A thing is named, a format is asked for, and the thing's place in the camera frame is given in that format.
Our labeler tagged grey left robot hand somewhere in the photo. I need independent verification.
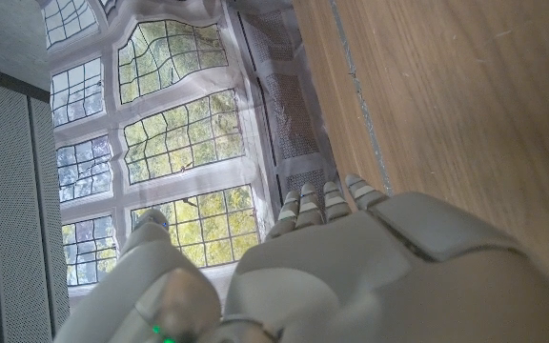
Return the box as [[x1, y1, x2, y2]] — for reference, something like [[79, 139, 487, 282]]
[[52, 173, 549, 343]]

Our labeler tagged printed window backdrop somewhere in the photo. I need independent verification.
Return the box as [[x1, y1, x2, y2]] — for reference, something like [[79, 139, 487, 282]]
[[40, 0, 342, 306]]

